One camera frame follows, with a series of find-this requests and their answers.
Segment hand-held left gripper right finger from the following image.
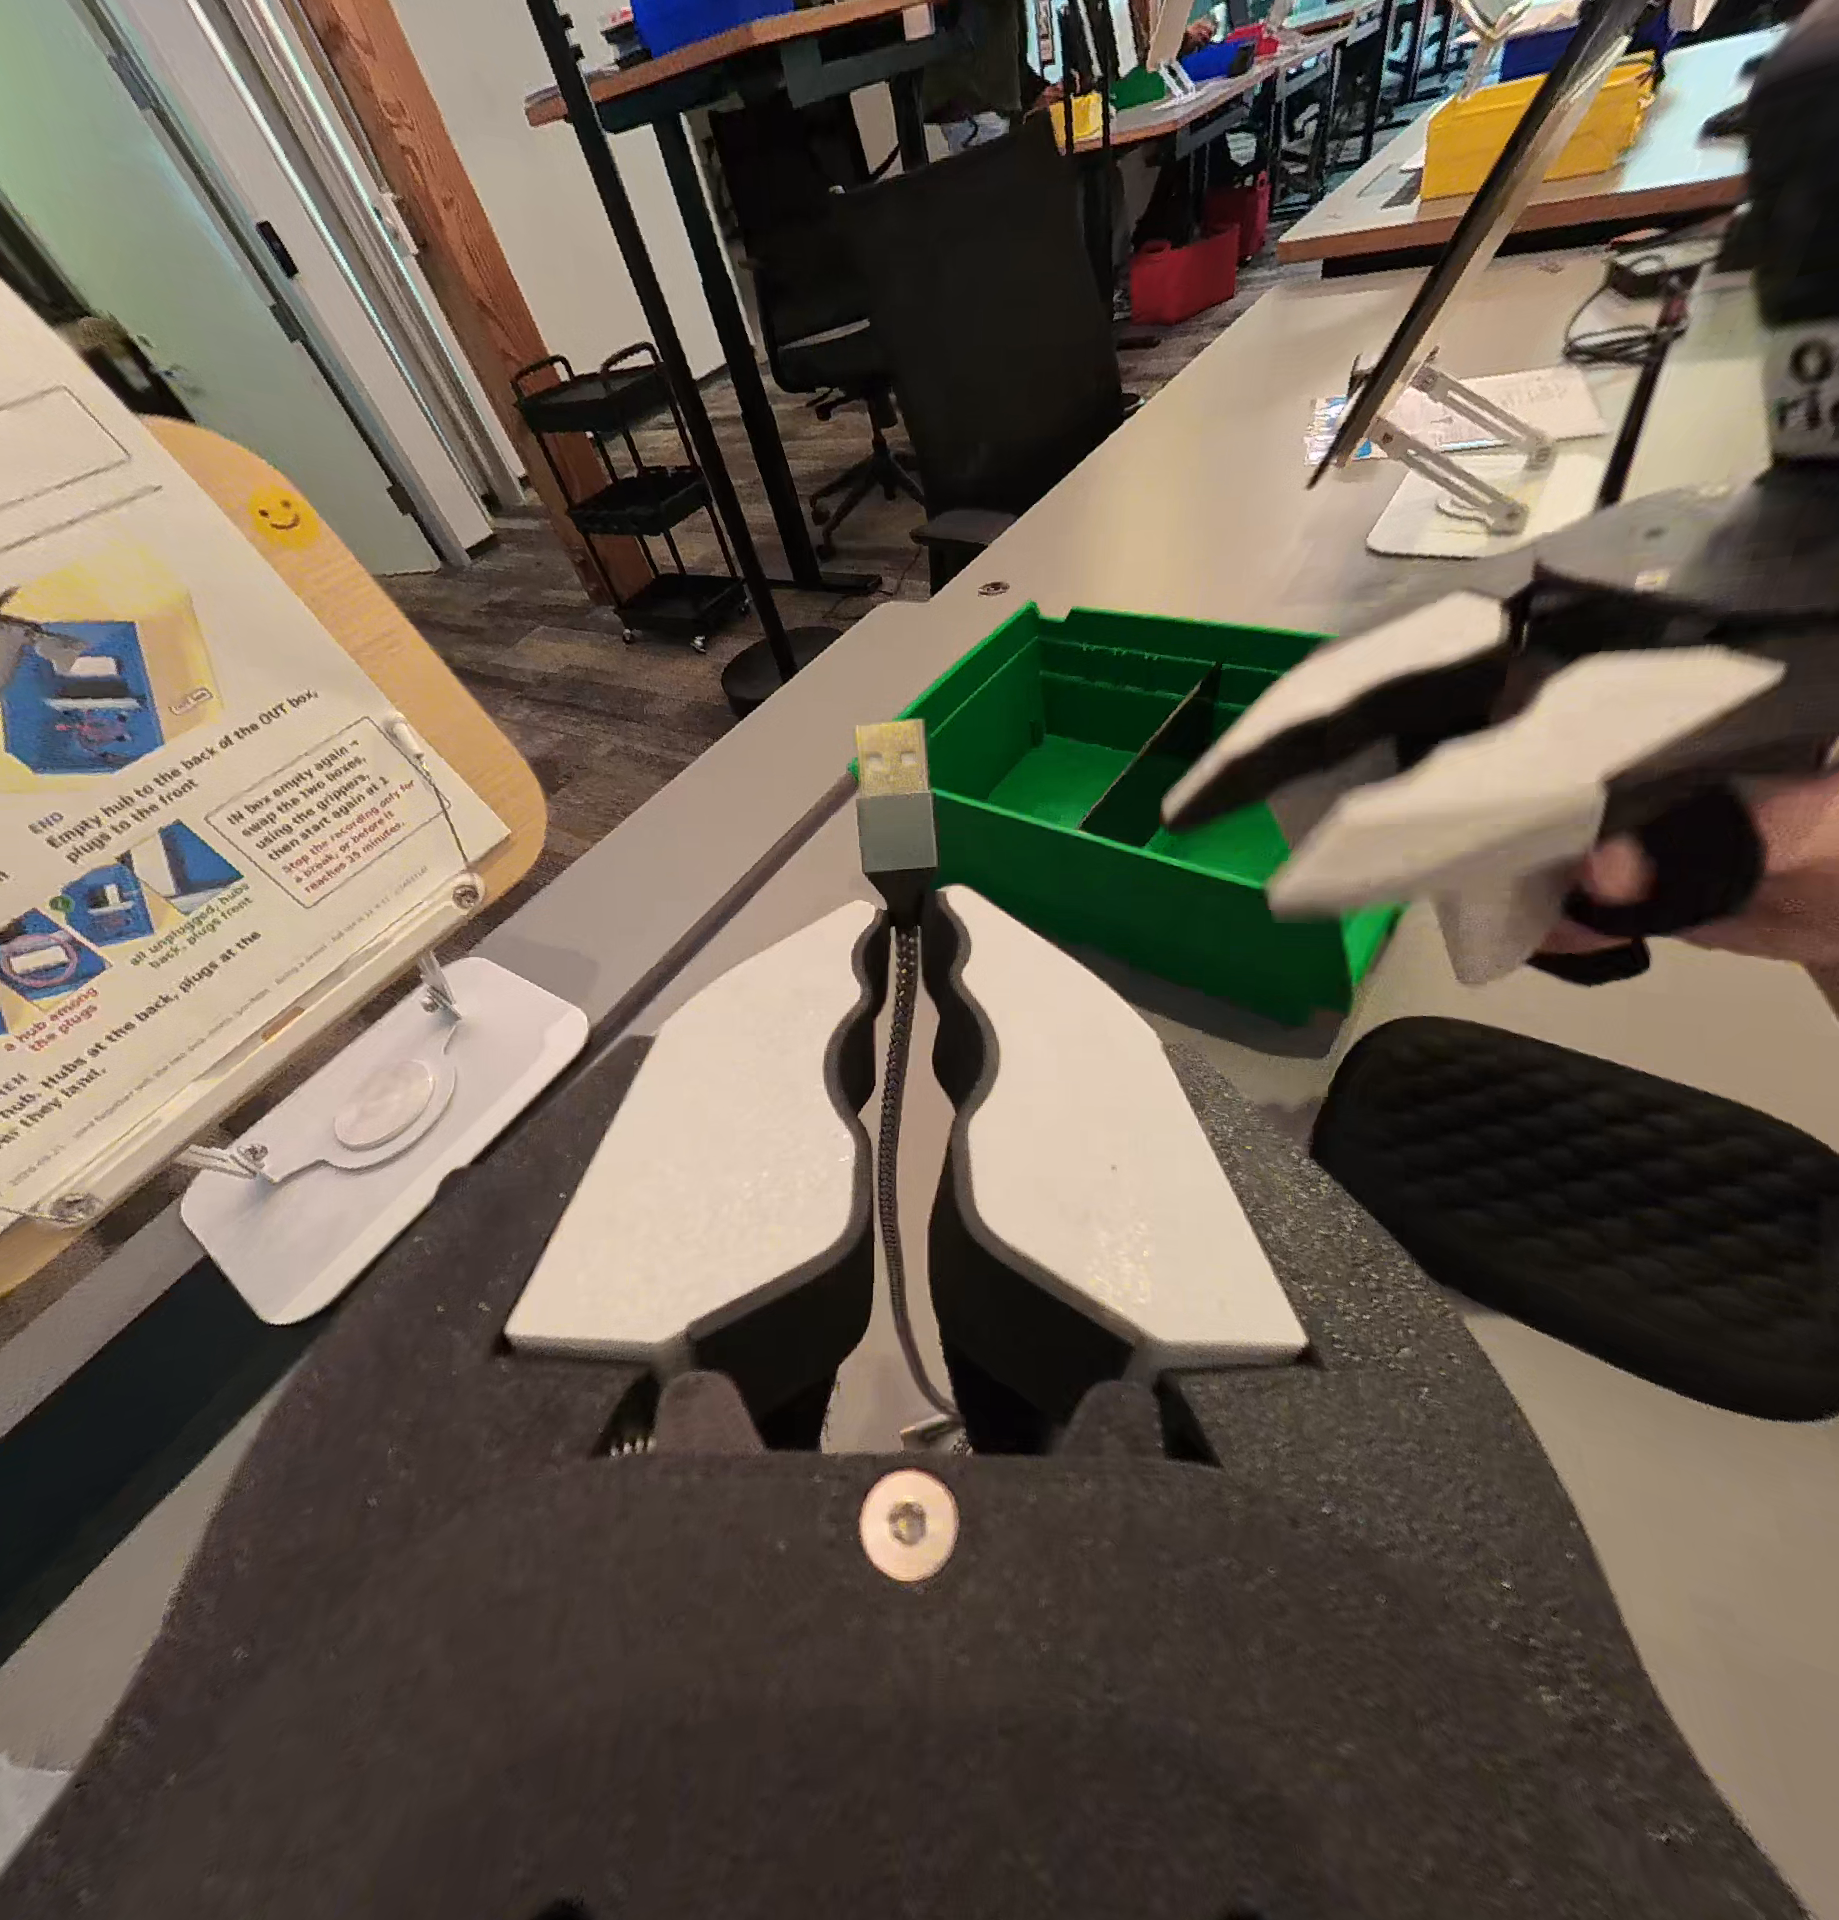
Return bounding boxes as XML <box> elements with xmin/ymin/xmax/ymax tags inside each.
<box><xmin>928</xmin><ymin>886</ymin><xmax>1312</xmax><ymax>1456</ymax></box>

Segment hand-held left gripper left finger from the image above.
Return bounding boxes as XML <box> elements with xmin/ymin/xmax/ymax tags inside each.
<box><xmin>504</xmin><ymin>901</ymin><xmax>893</xmax><ymax>1456</ymax></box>

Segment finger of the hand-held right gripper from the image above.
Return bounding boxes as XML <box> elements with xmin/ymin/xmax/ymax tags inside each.
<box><xmin>1160</xmin><ymin>590</ymin><xmax>1516</xmax><ymax>834</ymax></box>
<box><xmin>1264</xmin><ymin>649</ymin><xmax>1787</xmax><ymax>920</ymax></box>

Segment green plastic bin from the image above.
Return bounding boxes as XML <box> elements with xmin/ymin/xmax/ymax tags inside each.
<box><xmin>897</xmin><ymin>603</ymin><xmax>1403</xmax><ymax>1029</ymax></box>

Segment grey braided usb cable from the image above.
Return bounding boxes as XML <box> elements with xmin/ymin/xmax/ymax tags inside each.
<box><xmin>853</xmin><ymin>719</ymin><xmax>968</xmax><ymax>1456</ymax></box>

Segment person's right hand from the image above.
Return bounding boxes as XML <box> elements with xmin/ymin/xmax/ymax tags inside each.
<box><xmin>1541</xmin><ymin>763</ymin><xmax>1839</xmax><ymax>980</ymax></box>

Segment black tilted board stand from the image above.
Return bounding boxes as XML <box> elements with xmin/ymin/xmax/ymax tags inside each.
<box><xmin>1306</xmin><ymin>0</ymin><xmax>1663</xmax><ymax>560</ymax></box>

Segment shiny foil packet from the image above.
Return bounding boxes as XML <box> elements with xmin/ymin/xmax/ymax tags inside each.
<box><xmin>1306</xmin><ymin>393</ymin><xmax>1401</xmax><ymax>469</ymax></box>

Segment black wrist rest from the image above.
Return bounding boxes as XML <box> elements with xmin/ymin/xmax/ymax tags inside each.
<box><xmin>1310</xmin><ymin>1018</ymin><xmax>1839</xmax><ymax>1425</ymax></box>

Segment red storage bin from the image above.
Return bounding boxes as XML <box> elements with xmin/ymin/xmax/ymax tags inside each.
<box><xmin>1125</xmin><ymin>226</ymin><xmax>1246</xmax><ymax>329</ymax></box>

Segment black mesh office chair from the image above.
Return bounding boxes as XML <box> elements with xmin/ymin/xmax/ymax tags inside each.
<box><xmin>844</xmin><ymin>121</ymin><xmax>1146</xmax><ymax>594</ymax></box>

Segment yellow storage bin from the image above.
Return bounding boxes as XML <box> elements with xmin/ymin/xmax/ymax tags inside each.
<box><xmin>1421</xmin><ymin>52</ymin><xmax>1660</xmax><ymax>204</ymax></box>

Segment black tripod stand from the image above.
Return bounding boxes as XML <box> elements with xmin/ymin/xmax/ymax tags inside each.
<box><xmin>526</xmin><ymin>0</ymin><xmax>848</xmax><ymax>720</ymax></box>

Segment printed instruction sheet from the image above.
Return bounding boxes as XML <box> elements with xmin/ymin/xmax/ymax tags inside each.
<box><xmin>0</xmin><ymin>241</ymin><xmax>513</xmax><ymax>1269</ymax></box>

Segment black rolling cart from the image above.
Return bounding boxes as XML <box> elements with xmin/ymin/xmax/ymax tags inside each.
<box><xmin>511</xmin><ymin>344</ymin><xmax>752</xmax><ymax>649</ymax></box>

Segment wooden top desk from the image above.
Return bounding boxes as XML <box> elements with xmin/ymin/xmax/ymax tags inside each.
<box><xmin>526</xmin><ymin>0</ymin><xmax>1042</xmax><ymax>603</ymax></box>

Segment blue storage bin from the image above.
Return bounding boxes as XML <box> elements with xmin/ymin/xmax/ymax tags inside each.
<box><xmin>631</xmin><ymin>0</ymin><xmax>801</xmax><ymax>63</ymax></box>

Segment metal stand bracket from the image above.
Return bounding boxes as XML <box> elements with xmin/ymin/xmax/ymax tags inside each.
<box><xmin>175</xmin><ymin>951</ymin><xmax>462</xmax><ymax>1188</ymax></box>

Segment wire page holder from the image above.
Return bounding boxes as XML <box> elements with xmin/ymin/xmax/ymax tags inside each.
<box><xmin>381</xmin><ymin>719</ymin><xmax>488</xmax><ymax>915</ymax></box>

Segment wooden post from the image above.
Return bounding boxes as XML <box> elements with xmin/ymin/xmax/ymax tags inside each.
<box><xmin>295</xmin><ymin>0</ymin><xmax>659</xmax><ymax>603</ymax></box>

